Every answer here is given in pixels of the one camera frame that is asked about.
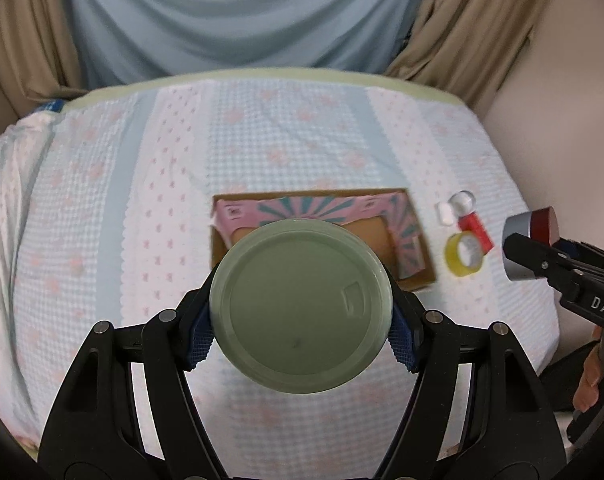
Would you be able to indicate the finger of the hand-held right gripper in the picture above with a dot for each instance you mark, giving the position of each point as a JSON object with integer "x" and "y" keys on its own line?
{"x": 537, "y": 257}
{"x": 589, "y": 255}

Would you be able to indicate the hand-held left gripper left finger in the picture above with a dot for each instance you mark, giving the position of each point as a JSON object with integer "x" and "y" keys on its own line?
{"x": 199, "y": 336}

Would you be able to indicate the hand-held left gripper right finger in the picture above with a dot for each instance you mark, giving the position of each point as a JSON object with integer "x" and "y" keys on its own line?
{"x": 401, "y": 340}

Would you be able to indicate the grey can with red end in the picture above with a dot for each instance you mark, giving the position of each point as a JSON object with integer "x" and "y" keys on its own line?
{"x": 519, "y": 225}

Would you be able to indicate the cardboard box with pink print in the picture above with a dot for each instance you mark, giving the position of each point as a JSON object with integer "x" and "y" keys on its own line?
{"x": 412, "y": 240}

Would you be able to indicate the green round jar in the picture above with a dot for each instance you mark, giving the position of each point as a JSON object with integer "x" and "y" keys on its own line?
{"x": 302, "y": 305}

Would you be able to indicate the person's right hand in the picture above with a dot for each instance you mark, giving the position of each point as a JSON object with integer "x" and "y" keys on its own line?
{"x": 589, "y": 375}

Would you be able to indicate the red and white small tube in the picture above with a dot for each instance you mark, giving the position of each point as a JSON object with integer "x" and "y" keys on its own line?
{"x": 478, "y": 232}

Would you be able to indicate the yellow tape roll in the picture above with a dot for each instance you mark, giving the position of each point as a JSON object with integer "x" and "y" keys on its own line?
{"x": 452, "y": 255}

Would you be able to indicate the clear round cap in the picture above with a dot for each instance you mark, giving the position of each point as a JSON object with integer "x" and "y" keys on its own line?
{"x": 462, "y": 202}

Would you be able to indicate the small white block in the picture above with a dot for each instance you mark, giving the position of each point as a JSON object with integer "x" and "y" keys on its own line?
{"x": 444, "y": 213}

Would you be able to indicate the beige curtain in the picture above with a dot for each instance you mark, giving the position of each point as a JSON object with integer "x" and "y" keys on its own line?
{"x": 474, "y": 25}
{"x": 29, "y": 30}

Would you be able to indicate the small blue label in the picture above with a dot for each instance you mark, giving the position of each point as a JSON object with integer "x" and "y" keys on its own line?
{"x": 51, "y": 106}

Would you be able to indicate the pale green mattress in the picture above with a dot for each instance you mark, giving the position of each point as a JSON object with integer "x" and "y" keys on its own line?
{"x": 282, "y": 74}

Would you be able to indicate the light blue curtain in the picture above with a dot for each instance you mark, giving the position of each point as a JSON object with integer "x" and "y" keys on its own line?
{"x": 242, "y": 15}

